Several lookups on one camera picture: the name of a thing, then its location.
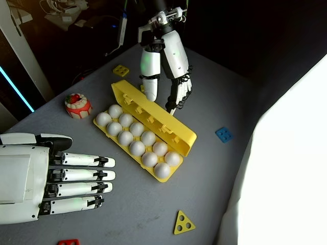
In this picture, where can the toy strawberry cake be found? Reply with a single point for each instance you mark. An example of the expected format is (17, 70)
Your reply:
(78, 108)

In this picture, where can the grey table cloth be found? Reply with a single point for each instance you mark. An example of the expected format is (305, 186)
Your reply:
(199, 191)

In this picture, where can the red block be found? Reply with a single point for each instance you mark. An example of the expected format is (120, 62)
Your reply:
(68, 242)

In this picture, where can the cyan light strip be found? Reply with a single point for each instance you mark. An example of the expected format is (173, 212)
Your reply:
(16, 89)

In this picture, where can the yellow square block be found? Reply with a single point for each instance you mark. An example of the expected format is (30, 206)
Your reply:
(121, 70)

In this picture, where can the blue square block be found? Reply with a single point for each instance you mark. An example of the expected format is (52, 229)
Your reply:
(224, 134)

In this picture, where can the yellow triangle block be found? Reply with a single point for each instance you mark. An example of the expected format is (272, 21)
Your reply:
(184, 224)

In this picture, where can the white slanted post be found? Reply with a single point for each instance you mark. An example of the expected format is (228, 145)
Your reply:
(24, 51)

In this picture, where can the yellow egg carton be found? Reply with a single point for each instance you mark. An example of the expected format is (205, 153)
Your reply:
(163, 120)

